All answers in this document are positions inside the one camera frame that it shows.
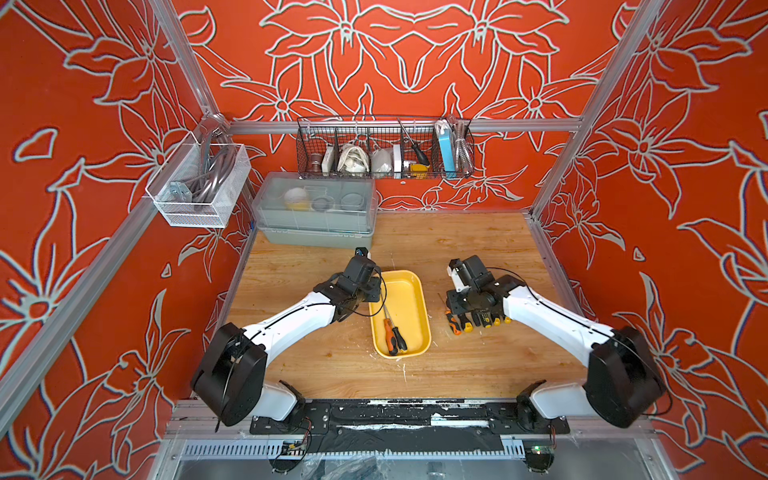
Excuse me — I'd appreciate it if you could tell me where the yellow plastic tray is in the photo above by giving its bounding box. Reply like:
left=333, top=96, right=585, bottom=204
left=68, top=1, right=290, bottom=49
left=369, top=270, right=432, bottom=360

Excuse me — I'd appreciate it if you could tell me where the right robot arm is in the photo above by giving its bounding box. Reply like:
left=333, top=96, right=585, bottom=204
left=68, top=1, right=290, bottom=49
left=446, top=255, right=668, bottom=432

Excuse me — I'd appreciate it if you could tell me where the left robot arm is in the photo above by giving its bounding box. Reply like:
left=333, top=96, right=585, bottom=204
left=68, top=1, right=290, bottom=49
left=191, top=247, right=384, bottom=427

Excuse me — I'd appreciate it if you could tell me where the grey lidded storage box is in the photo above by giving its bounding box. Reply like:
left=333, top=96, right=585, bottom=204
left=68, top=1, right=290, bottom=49
left=253, top=172, right=378, bottom=249

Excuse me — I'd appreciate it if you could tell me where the light blue box in basket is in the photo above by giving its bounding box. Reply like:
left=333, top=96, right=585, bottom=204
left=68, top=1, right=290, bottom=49
left=434, top=119, right=456, bottom=179

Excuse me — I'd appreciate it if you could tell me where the white cloth in basket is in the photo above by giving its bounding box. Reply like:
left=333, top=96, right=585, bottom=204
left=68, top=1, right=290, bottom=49
left=337, top=143, right=370, bottom=175

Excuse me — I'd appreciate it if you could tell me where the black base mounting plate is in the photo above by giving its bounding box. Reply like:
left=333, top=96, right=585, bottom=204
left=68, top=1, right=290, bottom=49
left=249, top=399, right=570, bottom=435

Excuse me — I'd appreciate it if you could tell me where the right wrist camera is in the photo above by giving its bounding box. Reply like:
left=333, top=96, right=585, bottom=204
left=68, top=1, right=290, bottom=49
left=447, top=266, right=469, bottom=293

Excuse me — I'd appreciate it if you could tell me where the black wire wall basket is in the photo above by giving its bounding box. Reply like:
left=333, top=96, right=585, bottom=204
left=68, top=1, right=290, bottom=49
left=296, top=116, right=475, bottom=180

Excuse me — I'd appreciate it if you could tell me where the screwdriver in wall basket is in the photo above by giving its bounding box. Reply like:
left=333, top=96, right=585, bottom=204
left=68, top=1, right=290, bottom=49
left=398, top=121, right=430, bottom=167

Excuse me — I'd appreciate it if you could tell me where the clear plastic wall bin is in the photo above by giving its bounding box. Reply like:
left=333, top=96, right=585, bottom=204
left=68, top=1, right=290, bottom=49
left=145, top=133, right=251, bottom=229

